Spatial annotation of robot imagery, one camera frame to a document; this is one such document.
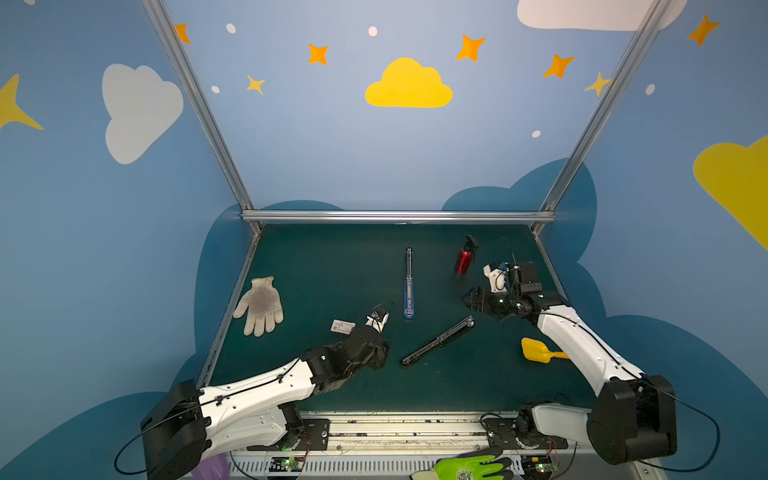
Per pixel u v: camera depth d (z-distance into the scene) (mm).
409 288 1013
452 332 906
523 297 639
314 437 736
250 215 1148
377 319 699
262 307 979
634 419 407
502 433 749
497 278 761
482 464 706
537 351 847
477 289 777
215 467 694
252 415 468
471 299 779
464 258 1019
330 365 583
